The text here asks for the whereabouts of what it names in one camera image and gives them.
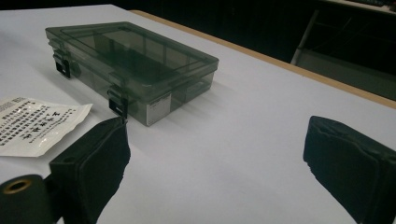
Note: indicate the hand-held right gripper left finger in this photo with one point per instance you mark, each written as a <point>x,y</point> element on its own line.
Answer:
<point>90,168</point>

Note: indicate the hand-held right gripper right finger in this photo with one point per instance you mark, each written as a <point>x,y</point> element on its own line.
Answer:
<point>351,168</point>

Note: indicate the white printed packet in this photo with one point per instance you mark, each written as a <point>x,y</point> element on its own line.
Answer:
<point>31,124</point>

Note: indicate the grey transparent plastic organizer box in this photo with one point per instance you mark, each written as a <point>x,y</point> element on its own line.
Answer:
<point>134,53</point>

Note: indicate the wooden table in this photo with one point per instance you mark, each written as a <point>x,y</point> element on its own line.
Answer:
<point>280,64</point>

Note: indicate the white table sheet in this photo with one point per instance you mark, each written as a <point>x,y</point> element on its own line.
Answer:
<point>218,140</point>

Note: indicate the white metal stand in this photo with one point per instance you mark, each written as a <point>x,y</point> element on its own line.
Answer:
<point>305,36</point>

